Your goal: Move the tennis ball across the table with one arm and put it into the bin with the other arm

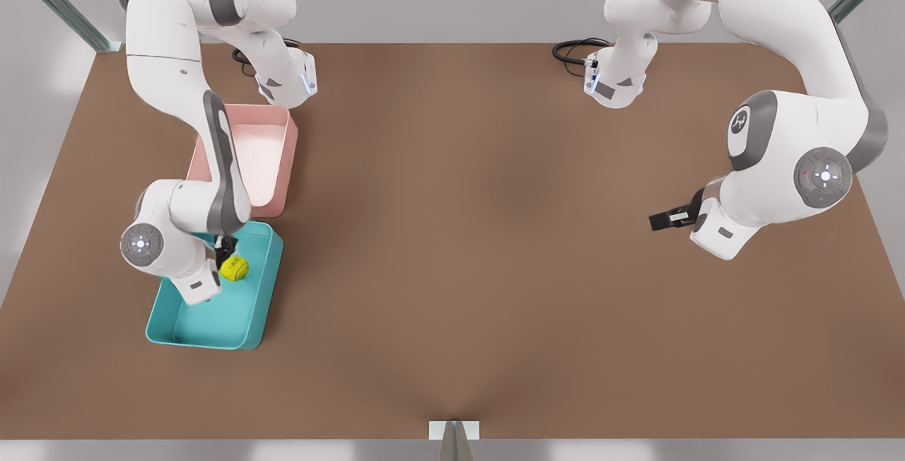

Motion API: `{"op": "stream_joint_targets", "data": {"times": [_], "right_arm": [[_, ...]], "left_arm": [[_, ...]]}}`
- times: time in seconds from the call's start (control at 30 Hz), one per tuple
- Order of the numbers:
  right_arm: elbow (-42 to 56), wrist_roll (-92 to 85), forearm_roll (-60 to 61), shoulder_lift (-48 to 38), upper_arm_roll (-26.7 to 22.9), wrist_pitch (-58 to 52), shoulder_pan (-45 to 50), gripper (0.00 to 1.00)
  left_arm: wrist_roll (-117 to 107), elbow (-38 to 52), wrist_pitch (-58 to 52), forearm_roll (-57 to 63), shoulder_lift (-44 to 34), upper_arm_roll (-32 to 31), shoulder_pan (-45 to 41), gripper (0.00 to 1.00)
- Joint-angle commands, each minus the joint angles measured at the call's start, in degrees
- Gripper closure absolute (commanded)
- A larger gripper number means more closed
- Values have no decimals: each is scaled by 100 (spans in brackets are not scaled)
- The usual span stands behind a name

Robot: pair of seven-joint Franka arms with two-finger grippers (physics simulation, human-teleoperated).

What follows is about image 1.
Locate teal plastic tray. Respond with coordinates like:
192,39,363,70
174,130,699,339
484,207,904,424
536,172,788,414
146,221,284,351

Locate pink plastic tray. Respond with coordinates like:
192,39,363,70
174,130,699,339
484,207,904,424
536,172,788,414
187,104,299,219

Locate yellow tennis ball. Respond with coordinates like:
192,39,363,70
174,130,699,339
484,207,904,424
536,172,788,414
219,255,250,283

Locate black cable loop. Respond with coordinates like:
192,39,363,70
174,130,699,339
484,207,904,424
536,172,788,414
232,38,303,78
552,38,613,78

